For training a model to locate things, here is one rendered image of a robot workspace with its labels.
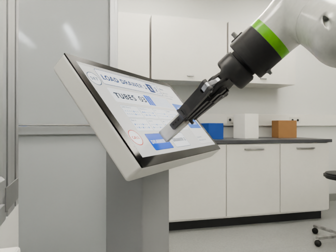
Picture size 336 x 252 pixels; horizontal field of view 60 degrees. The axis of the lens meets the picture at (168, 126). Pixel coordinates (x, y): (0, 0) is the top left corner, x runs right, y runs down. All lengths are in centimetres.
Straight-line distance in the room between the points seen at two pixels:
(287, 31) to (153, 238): 61
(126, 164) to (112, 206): 29
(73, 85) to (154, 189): 36
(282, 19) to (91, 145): 113
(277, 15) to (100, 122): 39
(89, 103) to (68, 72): 9
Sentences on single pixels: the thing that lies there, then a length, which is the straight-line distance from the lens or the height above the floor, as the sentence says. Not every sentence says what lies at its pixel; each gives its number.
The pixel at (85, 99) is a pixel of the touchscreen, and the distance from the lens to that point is 63.
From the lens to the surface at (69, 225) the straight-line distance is 157.
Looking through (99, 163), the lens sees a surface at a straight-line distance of 150.
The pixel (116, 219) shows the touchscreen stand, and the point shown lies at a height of 79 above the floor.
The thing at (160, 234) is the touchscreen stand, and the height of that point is 73.
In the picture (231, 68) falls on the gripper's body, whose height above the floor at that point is 115.
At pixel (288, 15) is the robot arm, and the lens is 58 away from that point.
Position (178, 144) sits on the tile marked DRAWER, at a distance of 75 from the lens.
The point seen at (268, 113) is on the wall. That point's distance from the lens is 410.
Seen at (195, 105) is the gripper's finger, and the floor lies 108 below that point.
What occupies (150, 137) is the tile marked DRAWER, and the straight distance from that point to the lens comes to 66.
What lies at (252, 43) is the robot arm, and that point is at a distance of 58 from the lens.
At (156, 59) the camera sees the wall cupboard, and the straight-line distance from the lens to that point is 325.
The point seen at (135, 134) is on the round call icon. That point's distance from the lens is 62.
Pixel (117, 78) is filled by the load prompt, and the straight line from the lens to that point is 77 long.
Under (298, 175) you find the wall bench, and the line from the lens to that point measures 350.
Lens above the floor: 104
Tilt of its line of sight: level
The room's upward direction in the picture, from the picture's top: straight up
